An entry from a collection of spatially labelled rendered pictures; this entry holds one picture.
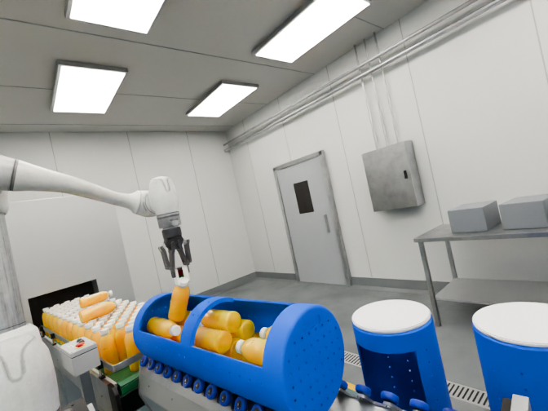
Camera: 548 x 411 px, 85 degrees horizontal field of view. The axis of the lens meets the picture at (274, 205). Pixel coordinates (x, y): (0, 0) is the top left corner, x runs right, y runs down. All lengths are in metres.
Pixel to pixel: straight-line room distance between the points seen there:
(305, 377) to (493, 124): 3.44
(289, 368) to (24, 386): 0.67
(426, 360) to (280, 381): 0.57
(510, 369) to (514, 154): 2.98
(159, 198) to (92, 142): 4.82
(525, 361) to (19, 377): 1.30
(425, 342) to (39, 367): 1.14
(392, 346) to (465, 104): 3.22
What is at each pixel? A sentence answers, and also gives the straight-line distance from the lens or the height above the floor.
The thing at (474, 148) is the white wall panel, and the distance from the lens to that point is 3.97.
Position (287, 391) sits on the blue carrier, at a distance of 0.84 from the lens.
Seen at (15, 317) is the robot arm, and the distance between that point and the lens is 1.30.
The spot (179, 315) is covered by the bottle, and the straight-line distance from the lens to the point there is 1.41.
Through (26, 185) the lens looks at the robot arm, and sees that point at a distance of 1.20.
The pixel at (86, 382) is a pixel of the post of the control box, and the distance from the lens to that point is 1.76.
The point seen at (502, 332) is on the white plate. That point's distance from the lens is 1.12.
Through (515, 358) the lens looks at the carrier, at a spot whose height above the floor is 0.99.
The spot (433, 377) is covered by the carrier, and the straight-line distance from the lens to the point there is 1.26.
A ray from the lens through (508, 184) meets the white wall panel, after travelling 3.92.
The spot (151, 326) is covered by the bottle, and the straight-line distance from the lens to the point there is 1.48.
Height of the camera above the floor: 1.52
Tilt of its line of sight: level
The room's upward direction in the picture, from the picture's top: 12 degrees counter-clockwise
